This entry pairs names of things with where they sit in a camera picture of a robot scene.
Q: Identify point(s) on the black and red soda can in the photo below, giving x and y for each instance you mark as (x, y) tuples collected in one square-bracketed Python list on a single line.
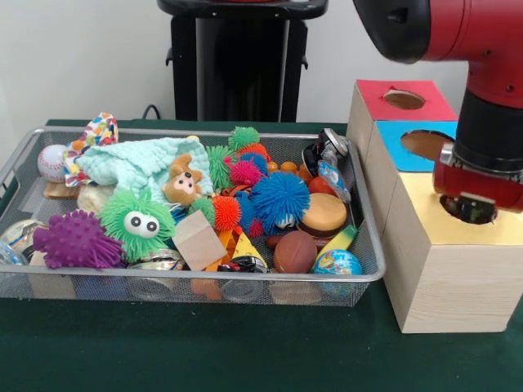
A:
[(331, 145)]

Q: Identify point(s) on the doll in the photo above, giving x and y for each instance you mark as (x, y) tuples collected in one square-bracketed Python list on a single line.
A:
[(183, 182)]

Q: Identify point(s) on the toy hamburger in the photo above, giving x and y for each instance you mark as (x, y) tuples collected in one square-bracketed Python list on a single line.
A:
[(326, 213)]

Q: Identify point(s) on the small orange ball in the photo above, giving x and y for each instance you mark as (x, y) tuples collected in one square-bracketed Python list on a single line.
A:
[(318, 185)]

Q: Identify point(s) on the shallow clear mesh bin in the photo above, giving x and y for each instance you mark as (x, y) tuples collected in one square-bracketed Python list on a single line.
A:
[(122, 290)]

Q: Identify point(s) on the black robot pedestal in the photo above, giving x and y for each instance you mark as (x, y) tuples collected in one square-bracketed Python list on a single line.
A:
[(241, 61)]

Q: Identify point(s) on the small brown football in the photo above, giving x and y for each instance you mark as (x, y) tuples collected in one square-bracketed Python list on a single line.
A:
[(295, 253)]

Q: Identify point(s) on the white baseball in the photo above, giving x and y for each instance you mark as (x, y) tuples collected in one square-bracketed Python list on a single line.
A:
[(49, 163)]

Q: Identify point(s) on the dark green tablecloth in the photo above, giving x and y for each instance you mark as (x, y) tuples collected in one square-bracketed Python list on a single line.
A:
[(204, 347)]

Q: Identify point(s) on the purple spiky rubber toy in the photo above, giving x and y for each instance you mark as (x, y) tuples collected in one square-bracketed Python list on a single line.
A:
[(75, 241)]

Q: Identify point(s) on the mint green knitted cloth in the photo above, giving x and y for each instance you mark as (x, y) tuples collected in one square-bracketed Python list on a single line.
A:
[(122, 163)]

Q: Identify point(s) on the plain wooden block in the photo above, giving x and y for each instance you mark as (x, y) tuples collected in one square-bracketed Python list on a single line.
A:
[(198, 245)]

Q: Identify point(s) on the small globe ball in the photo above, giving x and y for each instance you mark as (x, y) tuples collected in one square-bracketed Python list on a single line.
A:
[(338, 261)]

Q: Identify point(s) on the blue spiky rubber ball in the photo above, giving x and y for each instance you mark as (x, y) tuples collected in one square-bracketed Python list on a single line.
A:
[(280, 196)]

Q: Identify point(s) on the wooden box with three holes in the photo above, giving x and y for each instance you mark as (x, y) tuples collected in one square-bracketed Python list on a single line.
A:
[(449, 286)]

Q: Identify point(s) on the clear plastic bottle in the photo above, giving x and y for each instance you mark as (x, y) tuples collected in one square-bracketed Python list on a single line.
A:
[(335, 179)]

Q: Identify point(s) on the green spiky toy with eyes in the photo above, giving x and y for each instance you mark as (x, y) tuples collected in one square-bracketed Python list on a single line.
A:
[(124, 216)]

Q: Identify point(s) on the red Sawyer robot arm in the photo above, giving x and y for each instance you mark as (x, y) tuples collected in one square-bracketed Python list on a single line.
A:
[(482, 41)]

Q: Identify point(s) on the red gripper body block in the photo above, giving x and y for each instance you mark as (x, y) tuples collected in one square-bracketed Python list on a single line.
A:
[(478, 185)]

